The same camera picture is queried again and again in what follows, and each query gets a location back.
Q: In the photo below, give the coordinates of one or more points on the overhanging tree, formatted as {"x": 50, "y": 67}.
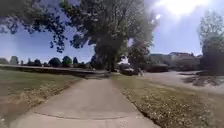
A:
{"x": 23, "y": 16}

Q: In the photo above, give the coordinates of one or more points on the building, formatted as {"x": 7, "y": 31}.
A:
{"x": 180, "y": 59}

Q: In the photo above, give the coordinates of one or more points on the grass lawn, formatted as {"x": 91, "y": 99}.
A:
{"x": 30, "y": 86}

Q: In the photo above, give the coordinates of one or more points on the big leafy tree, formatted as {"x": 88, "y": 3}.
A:
{"x": 106, "y": 30}

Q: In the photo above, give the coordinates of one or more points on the dark car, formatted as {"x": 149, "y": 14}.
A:
{"x": 127, "y": 71}

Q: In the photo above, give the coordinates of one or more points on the grey asphalt road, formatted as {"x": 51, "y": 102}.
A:
{"x": 170, "y": 78}

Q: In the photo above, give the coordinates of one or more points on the thin leafy tree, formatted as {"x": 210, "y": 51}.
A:
{"x": 212, "y": 36}

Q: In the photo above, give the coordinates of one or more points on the dry grass verge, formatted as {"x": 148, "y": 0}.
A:
{"x": 170, "y": 103}

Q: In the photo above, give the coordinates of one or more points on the smaller leafy tree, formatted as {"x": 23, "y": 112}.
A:
{"x": 138, "y": 53}

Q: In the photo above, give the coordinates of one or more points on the row of distant trees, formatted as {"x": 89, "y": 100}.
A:
{"x": 53, "y": 62}

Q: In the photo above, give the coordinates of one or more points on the low dark hedge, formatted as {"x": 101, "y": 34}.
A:
{"x": 50, "y": 70}

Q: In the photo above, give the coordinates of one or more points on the pale concrete path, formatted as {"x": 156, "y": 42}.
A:
{"x": 90, "y": 103}

